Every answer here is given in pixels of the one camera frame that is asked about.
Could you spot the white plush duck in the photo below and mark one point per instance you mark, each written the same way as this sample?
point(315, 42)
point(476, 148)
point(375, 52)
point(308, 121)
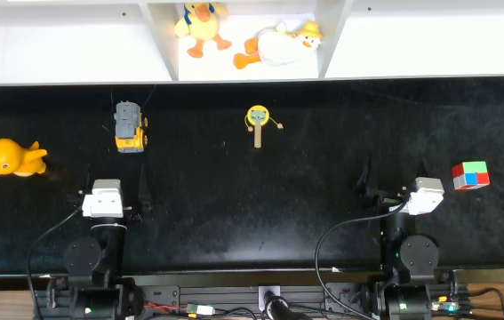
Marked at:
point(280, 46)

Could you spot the yellow plush duck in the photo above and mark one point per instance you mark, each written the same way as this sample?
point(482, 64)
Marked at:
point(202, 26)

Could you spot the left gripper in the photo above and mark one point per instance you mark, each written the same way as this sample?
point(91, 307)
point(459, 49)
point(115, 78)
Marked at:
point(132, 214)

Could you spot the mounting rail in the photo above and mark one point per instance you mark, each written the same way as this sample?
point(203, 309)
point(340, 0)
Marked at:
point(234, 298)

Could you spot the many-coloured puzzle cube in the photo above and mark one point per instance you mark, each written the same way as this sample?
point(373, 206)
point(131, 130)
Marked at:
point(471, 175)

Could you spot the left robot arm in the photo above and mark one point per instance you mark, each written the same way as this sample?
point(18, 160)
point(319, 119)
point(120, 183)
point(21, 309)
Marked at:
point(82, 258)

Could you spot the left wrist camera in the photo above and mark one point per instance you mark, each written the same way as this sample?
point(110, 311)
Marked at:
point(104, 200)

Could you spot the yellow rubber duck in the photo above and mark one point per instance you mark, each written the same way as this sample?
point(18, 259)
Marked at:
point(11, 157)

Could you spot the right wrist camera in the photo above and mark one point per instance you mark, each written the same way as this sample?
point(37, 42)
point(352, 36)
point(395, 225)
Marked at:
point(425, 195)

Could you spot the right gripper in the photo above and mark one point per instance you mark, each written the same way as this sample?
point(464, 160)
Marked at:
point(380, 198)

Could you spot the yellow rattle drum toy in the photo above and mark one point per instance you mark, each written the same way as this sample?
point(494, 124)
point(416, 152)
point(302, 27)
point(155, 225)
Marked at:
point(258, 117)

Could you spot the grey and yellow toy truck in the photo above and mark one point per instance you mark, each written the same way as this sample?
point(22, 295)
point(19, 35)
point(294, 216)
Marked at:
point(128, 129)

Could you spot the white shelf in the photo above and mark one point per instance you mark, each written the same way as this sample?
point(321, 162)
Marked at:
point(411, 44)

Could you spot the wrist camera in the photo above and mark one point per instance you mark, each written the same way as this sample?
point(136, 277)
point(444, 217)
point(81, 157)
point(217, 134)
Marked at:
point(425, 195)
point(104, 200)

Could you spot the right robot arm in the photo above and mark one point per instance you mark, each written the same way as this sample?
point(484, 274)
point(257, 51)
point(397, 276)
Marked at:
point(419, 255)

